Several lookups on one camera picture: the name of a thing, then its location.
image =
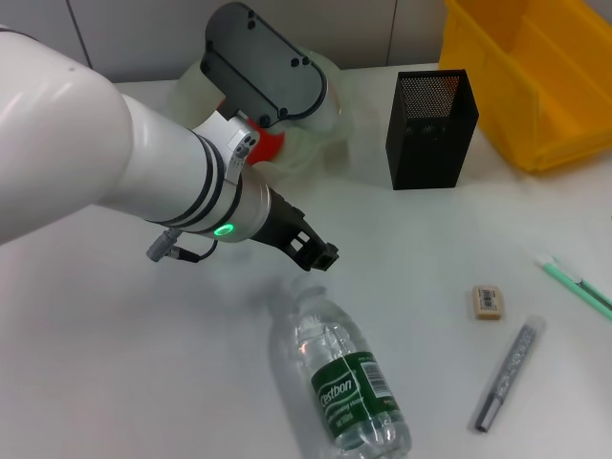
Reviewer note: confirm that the pale green glass fruit bowl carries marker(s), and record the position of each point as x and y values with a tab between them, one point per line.
191	95

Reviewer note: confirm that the orange-red round fruit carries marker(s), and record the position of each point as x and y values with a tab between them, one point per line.
270	148

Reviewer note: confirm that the black mesh pen holder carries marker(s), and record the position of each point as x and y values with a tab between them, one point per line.
421	158

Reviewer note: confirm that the yellow plastic bin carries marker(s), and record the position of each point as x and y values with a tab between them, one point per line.
550	119

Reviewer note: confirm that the beige eraser with barcode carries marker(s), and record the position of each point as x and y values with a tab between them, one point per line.
487	302

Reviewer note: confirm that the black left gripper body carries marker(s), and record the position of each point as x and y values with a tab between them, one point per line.
282	225

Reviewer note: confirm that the green pen white tip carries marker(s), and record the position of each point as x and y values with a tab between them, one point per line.
561	275

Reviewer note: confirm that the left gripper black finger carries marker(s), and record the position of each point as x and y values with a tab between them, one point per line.
307	262
327	255

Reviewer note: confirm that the clear water bottle green label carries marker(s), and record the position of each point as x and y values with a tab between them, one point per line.
344	382

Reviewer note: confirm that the grey pen in clear sleeve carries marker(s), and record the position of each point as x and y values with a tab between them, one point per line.
511	373

